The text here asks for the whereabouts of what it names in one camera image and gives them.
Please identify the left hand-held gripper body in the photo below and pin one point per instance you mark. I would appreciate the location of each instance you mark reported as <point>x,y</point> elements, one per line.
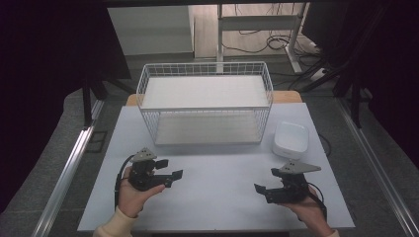
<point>142,176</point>

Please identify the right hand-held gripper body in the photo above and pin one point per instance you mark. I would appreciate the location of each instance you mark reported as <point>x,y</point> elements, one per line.
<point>291,187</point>

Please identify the person's left hand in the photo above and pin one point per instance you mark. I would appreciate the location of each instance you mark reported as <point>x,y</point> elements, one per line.
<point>131,197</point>

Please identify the person's right hand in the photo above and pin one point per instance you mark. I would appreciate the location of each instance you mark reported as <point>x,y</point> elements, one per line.
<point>308,210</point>

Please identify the white square bowl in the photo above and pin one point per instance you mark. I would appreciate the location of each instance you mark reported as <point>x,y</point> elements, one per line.
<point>290,140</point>

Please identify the wooden table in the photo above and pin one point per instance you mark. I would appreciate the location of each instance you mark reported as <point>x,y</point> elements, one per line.
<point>286,97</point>

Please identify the black metal stand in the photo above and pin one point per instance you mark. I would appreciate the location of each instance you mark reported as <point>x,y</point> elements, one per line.
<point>354,98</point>
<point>88,98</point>

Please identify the white power strip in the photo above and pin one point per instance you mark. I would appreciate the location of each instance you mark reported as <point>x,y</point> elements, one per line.
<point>318,74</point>

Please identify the white cabinet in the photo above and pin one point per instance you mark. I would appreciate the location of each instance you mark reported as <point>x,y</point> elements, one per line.
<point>151,29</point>

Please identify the dark curtain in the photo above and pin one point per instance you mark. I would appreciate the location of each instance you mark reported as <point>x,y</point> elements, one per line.
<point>49,65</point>
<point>388,65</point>

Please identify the aluminium floor rail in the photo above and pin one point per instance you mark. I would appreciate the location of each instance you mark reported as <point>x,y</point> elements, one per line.
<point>62,184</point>
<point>378,171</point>

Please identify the white metal desk frame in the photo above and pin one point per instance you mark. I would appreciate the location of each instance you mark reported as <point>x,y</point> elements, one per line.
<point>257,23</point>

